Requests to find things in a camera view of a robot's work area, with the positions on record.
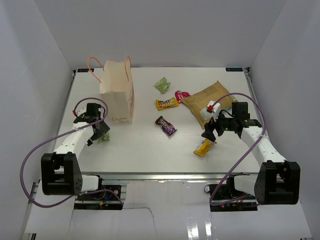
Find blue left corner label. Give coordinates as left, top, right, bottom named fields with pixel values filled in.
left=76, top=68, right=95, bottom=73

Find brown purple M&M's packet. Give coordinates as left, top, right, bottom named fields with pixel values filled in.
left=155, top=116, right=177, bottom=137

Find yellow M&M's packet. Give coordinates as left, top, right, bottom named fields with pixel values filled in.
left=155, top=97, right=180, bottom=111

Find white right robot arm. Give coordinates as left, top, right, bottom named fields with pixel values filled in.
left=202, top=100, right=301, bottom=205

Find pink red snack packet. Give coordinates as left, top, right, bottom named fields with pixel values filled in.
left=174, top=90, right=191, bottom=104

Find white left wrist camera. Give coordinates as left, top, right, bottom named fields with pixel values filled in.
left=72, top=107, right=91, bottom=124

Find aluminium front rail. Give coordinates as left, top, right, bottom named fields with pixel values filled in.
left=82, top=172, right=261, bottom=181

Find cream paper bag orange handles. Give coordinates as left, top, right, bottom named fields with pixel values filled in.
left=87, top=56, right=135, bottom=125

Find green crumpled snack packet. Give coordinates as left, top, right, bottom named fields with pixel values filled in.
left=153, top=77, right=171, bottom=94

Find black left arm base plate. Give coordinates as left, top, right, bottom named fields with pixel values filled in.
left=76, top=184, right=122, bottom=207

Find yellow snack bar packet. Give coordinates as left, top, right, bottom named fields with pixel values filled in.
left=193, top=138, right=216, bottom=157

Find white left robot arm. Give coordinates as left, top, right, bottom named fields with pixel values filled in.
left=41, top=103, right=110, bottom=200

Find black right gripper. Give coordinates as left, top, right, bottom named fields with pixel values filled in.
left=201, top=109, right=237, bottom=142

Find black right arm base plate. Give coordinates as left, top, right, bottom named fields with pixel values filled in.
left=210, top=184, right=258, bottom=213

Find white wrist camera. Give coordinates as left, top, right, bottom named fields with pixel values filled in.
left=199, top=100, right=221, bottom=121
left=72, top=107, right=91, bottom=124

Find large brown kraft snack bag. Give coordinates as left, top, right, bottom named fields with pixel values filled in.
left=181, top=81, right=230, bottom=129

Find green snack packet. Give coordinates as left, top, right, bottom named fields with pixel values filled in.
left=153, top=77, right=171, bottom=94
left=98, top=132, right=110, bottom=144

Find blue right corner label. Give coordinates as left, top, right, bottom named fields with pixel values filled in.
left=225, top=67, right=243, bottom=72

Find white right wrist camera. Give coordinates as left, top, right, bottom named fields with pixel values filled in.
left=199, top=100, right=221, bottom=121

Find blue corner label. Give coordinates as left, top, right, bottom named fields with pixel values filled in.
left=225, top=67, right=243, bottom=72
left=76, top=68, right=95, bottom=73

